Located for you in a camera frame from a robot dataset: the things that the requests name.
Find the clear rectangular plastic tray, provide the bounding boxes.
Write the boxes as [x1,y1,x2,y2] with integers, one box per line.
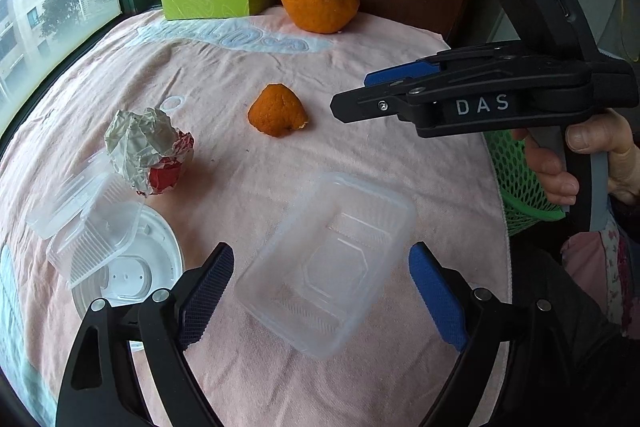
[234,172,417,360]

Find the red snack wrapper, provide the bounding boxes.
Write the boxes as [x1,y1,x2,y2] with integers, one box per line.
[137,131,195,198]

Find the orange peel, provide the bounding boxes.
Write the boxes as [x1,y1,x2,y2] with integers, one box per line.
[248,83,310,138]

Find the green plastic mesh wastebasket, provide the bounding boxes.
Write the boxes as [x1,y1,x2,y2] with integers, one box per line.
[484,127,571,238]

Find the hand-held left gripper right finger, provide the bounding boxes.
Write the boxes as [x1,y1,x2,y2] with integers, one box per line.
[408,242,581,427]

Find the small ribbed clear plastic container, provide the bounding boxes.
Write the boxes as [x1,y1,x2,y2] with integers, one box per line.
[46,199,143,290]

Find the person's right hand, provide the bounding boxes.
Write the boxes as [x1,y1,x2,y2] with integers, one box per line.
[512,108,640,208]

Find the silver-lined snack packet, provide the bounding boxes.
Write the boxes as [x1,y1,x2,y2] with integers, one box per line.
[104,108,180,198]

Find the person's dark trousers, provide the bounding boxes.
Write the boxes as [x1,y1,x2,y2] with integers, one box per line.
[505,237,640,427]

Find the flat clear plastic container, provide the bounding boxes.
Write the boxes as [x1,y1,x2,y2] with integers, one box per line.
[25,152,118,240]

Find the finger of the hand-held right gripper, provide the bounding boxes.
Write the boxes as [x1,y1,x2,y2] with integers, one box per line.
[364,42,522,88]
[331,76,435,126]

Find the person's pink floral garment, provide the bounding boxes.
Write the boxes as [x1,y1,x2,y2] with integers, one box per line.
[560,212,640,338]

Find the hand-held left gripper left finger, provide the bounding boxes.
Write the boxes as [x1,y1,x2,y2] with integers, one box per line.
[55,242,236,427]

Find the clear plastic cup white lid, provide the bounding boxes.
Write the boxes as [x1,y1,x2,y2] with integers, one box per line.
[70,204,185,353]

